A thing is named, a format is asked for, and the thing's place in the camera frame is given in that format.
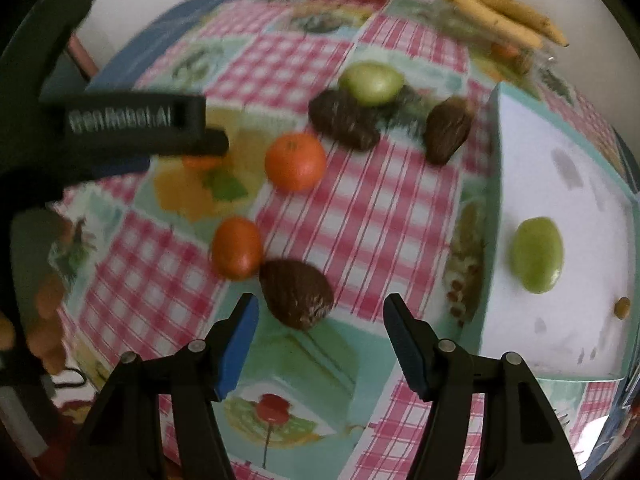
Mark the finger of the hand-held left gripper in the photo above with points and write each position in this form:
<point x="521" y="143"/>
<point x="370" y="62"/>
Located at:
<point x="212" y="142"/>

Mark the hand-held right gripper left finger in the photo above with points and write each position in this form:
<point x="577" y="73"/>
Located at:
<point x="239" y="347"/>

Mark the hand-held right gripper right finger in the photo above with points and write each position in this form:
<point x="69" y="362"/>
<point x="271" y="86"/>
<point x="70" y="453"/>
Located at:
<point x="407" y="355"/>

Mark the orange tangerine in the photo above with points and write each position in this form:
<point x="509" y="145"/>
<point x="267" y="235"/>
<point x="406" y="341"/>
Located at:
<point x="235" y="248"/>
<point x="202" y="162"/>
<point x="505" y="51"/>
<point x="295" y="161"/>

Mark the brown wrinkled avocado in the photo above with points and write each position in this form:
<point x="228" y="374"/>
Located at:
<point x="296" y="294"/>

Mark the brown date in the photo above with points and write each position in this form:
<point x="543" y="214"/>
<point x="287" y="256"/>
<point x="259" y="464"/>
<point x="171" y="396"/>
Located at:
<point x="342" y="120"/>
<point x="447" y="130"/>

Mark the small brown fruit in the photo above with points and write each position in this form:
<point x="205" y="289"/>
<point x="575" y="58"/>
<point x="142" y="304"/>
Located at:
<point x="524" y="63"/>
<point x="622" y="306"/>

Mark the white tray with teal rim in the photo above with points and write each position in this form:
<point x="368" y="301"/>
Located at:
<point x="575" y="200"/>

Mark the person's left hand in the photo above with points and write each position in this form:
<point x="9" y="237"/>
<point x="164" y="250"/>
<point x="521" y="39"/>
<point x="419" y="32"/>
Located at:
<point x="50" y="300"/>

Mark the pink bar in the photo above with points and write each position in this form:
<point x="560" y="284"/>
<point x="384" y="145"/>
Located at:
<point x="82" y="57"/>

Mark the yellow banana bunch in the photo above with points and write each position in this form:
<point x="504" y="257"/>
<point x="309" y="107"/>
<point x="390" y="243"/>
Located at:
<point x="500" y="10"/>

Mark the clear plastic container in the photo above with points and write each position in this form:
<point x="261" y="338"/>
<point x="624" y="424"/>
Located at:
<point x="539" y="57"/>

